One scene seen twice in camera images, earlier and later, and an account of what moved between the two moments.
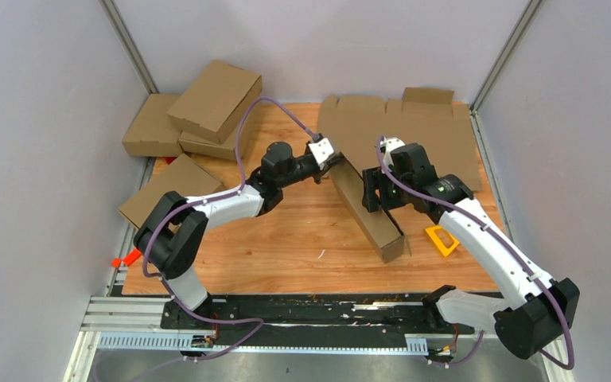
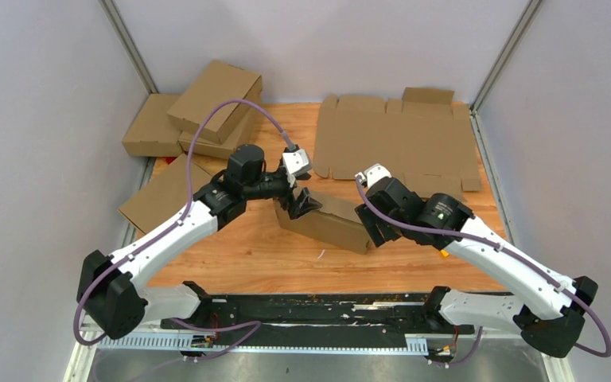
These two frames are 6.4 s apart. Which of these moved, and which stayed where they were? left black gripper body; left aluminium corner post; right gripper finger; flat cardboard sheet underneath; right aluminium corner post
Moved: left black gripper body; right gripper finger
Stayed: flat cardboard sheet underneath; right aluminium corner post; left aluminium corner post
